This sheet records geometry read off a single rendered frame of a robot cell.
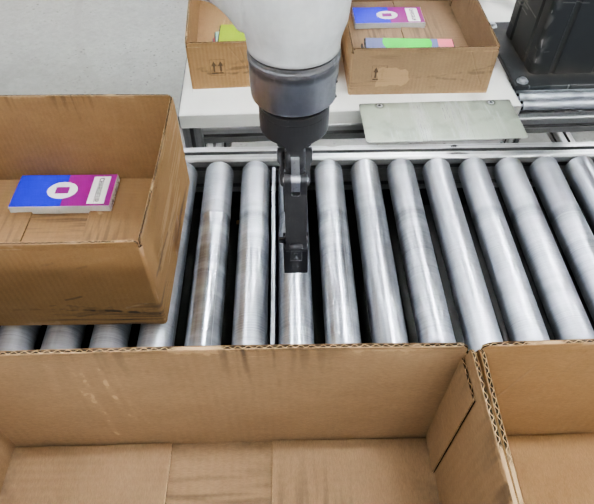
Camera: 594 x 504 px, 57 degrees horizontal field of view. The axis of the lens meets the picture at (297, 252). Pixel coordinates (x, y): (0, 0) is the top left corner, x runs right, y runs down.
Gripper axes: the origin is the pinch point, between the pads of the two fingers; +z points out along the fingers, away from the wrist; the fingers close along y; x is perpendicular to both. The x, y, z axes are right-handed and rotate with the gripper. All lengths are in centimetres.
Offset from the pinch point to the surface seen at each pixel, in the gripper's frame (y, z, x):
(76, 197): 15.0, 8.2, 34.8
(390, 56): 45.5, 2.1, -18.8
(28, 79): 171, 85, 116
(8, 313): -7.6, 7.4, 38.2
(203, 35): 68, 10, 19
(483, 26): 57, 2, -39
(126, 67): 180, 86, 74
